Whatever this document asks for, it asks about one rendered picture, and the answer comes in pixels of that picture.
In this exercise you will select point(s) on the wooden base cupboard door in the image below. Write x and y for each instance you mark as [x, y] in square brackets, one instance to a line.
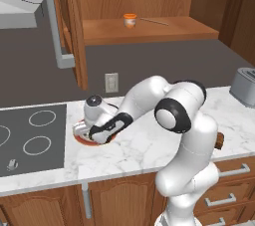
[123, 200]
[43, 208]

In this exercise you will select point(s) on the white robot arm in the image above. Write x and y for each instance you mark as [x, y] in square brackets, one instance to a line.
[186, 157]

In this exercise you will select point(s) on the thin grey rod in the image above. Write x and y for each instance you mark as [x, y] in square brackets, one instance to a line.
[154, 21]

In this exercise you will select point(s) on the wooden cabinet door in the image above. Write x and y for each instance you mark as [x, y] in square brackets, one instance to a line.
[77, 31]

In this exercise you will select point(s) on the silver toaster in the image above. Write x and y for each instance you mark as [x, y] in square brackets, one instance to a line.
[244, 87]

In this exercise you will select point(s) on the dark grey hob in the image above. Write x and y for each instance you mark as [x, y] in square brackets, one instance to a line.
[33, 140]

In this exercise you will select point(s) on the red rimmed plate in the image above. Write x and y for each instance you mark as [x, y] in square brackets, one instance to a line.
[81, 139]

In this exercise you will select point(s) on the tall wooden cabinet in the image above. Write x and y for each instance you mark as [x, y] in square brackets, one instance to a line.
[232, 7]

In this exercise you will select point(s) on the grey range hood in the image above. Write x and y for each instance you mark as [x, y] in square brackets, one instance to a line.
[16, 9]

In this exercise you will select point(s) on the small grey hob knob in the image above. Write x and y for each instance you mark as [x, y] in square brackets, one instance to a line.
[12, 165]

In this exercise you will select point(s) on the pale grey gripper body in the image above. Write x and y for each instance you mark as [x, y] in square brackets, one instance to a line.
[85, 130]

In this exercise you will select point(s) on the orange lidded jam jar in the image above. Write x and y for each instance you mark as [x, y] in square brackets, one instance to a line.
[130, 21]

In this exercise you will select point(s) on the brown bread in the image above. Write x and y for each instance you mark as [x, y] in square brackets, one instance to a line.
[219, 140]

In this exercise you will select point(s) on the wooden wall cabinet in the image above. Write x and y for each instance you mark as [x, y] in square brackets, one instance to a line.
[149, 1]

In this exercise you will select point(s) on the wooden drawer front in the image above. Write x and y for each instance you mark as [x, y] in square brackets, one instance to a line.
[244, 163]
[242, 190]
[239, 215]

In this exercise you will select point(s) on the white wall socket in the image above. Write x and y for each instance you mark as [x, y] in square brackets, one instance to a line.
[112, 83]

